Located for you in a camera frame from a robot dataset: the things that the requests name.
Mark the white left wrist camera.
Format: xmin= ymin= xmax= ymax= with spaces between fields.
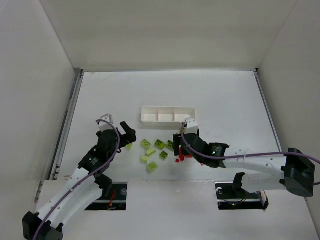
xmin=96 ymin=113 xmax=113 ymax=132

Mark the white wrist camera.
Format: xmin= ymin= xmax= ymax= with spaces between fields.
xmin=180 ymin=117 xmax=199 ymax=134
xmin=96 ymin=113 xmax=113 ymax=132

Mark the light green lego brick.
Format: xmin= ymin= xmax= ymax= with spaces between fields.
xmin=140 ymin=155 xmax=149 ymax=164
xmin=126 ymin=143 xmax=133 ymax=150
xmin=145 ymin=148 xmax=156 ymax=157

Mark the purple cable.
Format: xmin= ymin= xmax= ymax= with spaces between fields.
xmin=32 ymin=119 xmax=122 ymax=240
xmin=180 ymin=121 xmax=320 ymax=186

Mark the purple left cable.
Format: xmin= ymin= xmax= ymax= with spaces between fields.
xmin=32 ymin=119 xmax=122 ymax=240

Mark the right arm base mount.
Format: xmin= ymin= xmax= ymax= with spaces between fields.
xmin=215 ymin=172 xmax=269 ymax=211

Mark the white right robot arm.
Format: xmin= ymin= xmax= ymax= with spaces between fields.
xmin=173 ymin=133 xmax=317 ymax=198

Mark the small red lego pile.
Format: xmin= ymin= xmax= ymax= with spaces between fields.
xmin=178 ymin=147 xmax=193 ymax=162

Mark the white three-compartment tray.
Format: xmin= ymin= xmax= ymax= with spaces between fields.
xmin=140 ymin=106 xmax=197 ymax=128

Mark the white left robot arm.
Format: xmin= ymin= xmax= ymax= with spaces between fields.
xmin=22 ymin=119 xmax=137 ymax=240

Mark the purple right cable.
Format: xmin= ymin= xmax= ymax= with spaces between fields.
xmin=180 ymin=121 xmax=320 ymax=186

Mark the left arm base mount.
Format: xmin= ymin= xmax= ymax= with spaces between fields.
xmin=85 ymin=182 xmax=128 ymax=211

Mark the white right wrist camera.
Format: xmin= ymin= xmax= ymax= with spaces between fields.
xmin=180 ymin=117 xmax=199 ymax=134

